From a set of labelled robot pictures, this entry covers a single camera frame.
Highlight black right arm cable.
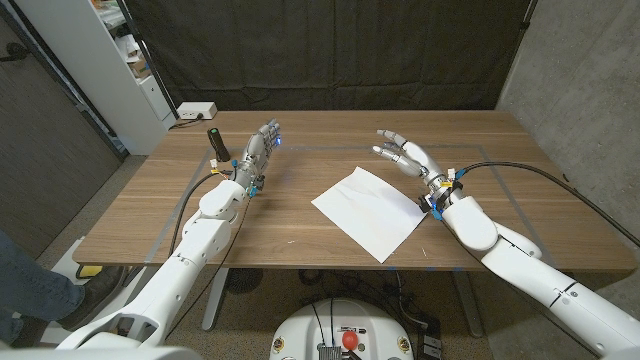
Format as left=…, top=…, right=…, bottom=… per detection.
left=457, top=161, right=640, bottom=249

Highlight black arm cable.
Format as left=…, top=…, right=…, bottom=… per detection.
left=457, top=161, right=640, bottom=249
left=168, top=171, right=234, bottom=259

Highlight black floor power strip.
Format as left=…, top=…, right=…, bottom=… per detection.
left=417, top=319, right=444, bottom=360

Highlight cardboard box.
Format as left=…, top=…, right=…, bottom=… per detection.
left=127, top=57, right=152, bottom=80

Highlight white robot torso base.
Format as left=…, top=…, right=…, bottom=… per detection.
left=269, top=298, right=415, bottom=360

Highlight black stand pole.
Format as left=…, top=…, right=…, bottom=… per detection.
left=115, top=0, right=180, bottom=120

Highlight black backdrop curtain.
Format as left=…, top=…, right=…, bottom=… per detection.
left=122, top=0, right=539, bottom=112

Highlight black door handle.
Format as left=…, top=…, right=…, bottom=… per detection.
left=0, top=42, right=30, bottom=63

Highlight person leg in jeans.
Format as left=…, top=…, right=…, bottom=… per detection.
left=0, top=229, right=86, bottom=346

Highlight white paper sheet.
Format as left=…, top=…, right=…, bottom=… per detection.
left=310, top=166, right=429, bottom=265

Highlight black round floor object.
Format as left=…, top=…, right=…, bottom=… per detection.
left=225, top=268, right=264, bottom=295

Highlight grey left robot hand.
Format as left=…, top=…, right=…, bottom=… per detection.
left=232, top=118, right=282, bottom=199

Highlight white shelf cabinet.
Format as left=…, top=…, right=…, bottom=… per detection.
left=14, top=0, right=177, bottom=156

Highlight dark person shoe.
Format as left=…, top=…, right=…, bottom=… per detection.
left=57, top=265, right=129, bottom=331

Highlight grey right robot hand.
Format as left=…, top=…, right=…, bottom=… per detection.
left=372, top=128, right=464, bottom=219

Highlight grey table leg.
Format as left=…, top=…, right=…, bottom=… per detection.
left=201, top=268, right=230, bottom=332
left=452, top=272, right=485, bottom=339

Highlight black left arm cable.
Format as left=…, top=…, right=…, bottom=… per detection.
left=168, top=171, right=234, bottom=259

